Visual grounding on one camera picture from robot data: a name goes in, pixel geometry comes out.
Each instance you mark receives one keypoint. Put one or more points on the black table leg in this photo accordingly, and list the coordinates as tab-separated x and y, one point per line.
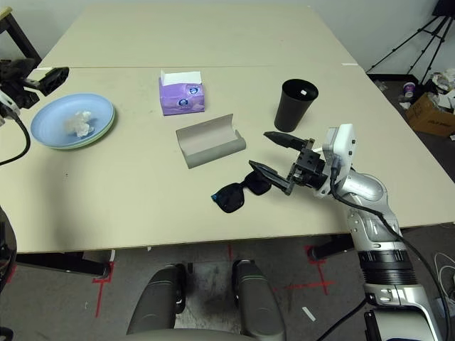
332	247

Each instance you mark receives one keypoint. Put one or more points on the white tissue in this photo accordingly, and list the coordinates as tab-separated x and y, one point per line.
81	124

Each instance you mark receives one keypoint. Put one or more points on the brown cardboard box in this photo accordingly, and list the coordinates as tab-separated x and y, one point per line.
430	117

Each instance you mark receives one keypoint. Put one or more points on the purple tissue pack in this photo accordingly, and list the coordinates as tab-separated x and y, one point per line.
181	99

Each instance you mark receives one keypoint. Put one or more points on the grey robot waist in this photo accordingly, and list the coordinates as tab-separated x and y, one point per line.
199	335

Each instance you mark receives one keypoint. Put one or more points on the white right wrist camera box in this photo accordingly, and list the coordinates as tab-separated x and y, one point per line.
341	149

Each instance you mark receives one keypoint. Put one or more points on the grey robot right leg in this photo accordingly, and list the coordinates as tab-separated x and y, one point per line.
259	302

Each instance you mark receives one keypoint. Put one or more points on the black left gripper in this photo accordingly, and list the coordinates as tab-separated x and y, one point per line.
14	78

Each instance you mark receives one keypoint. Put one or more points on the blue plastic plate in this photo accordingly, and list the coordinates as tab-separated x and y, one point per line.
53	124

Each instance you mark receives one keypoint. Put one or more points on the short white tape strip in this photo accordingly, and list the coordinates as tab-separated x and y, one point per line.
308	314

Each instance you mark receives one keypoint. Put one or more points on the red tape mark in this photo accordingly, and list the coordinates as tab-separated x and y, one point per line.
101	287
320	280

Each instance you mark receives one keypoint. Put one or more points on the grey robot leg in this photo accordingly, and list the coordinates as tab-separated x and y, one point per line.
259	302
156	305

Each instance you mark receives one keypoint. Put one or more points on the purple white paper cup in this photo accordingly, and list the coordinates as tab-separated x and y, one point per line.
409	90

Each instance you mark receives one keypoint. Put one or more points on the grey glasses case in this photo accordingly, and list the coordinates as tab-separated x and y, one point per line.
209	142

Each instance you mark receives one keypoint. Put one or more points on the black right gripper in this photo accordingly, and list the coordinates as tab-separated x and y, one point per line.
309	170

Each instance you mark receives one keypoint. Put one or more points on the black tripod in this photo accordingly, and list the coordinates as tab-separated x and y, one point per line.
426	32

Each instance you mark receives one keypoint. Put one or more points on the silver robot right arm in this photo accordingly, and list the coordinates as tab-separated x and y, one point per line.
377	227

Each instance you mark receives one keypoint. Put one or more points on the green plastic plate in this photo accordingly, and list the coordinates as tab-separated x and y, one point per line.
96	142

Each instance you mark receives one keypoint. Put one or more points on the black sunglasses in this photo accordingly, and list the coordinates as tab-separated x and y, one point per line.
231	200

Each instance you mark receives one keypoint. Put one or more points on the crumpled paper trash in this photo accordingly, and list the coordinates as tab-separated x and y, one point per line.
444	81

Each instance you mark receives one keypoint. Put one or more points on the grey robot left leg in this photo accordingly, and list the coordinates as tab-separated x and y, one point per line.
156	305

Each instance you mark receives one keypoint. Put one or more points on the black plastic cup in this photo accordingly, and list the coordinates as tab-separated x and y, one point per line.
291	110

